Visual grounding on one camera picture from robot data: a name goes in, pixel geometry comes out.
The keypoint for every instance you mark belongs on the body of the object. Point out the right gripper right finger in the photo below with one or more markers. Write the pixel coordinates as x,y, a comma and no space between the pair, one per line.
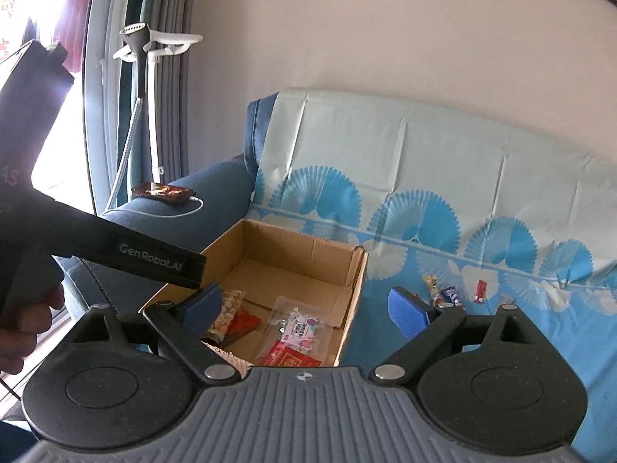
429,332

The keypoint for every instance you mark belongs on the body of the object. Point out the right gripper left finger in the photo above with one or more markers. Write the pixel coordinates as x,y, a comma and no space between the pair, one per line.
181,327

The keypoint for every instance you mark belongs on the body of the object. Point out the purple snack packet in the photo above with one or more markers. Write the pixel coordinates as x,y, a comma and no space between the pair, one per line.
450,293

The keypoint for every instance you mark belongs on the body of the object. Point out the yellow snack stick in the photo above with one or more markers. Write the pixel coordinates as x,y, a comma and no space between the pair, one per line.
432,284

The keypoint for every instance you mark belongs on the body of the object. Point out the clear bag of snacks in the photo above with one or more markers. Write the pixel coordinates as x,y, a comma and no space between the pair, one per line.
233,322

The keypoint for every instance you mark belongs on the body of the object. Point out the red stick packet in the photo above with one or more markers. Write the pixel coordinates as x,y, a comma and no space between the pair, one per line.
480,292

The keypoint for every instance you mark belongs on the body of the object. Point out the red snack packet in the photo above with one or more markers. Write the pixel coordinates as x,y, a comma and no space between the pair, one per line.
280,355

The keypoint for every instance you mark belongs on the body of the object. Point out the person's left hand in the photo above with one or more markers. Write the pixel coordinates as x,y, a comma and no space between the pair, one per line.
32,320

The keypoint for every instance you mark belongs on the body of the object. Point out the cardboard box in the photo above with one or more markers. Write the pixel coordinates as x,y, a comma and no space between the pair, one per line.
267,262

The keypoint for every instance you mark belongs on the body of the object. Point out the blue white sofa cover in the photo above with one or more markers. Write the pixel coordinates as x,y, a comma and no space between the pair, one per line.
431,191

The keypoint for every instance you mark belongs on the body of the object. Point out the clear pink snack bag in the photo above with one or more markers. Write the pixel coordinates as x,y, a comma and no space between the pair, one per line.
304,327

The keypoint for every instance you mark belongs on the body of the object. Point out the smartphone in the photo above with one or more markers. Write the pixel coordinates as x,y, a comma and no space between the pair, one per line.
165,193

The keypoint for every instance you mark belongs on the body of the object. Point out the white floor stand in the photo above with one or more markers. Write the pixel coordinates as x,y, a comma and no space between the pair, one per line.
145,47

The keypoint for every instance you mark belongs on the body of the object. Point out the grey curtain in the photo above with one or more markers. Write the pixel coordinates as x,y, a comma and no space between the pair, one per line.
109,93

